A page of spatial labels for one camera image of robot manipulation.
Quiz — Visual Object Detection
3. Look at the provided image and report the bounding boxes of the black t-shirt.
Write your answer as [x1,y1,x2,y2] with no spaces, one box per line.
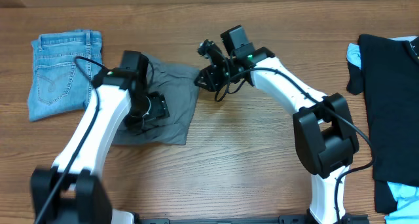
[346,33,419,215]

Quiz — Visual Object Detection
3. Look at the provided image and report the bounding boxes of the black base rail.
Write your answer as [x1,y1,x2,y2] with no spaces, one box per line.
[111,210,371,224]

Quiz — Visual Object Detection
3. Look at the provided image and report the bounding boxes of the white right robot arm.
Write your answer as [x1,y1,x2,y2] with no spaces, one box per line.
[194,40,359,223]

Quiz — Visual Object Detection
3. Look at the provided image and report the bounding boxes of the light blue garment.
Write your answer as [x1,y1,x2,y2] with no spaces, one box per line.
[346,35,419,224]

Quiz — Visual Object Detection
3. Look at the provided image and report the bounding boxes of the grey cotton shorts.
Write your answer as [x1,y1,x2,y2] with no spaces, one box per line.
[112,53,199,145]

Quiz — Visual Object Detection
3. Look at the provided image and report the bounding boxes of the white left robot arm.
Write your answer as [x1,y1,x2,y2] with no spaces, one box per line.
[31,69,169,224]

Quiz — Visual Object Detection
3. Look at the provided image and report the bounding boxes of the folded blue denim jeans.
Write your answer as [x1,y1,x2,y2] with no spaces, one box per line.
[27,29,102,121]

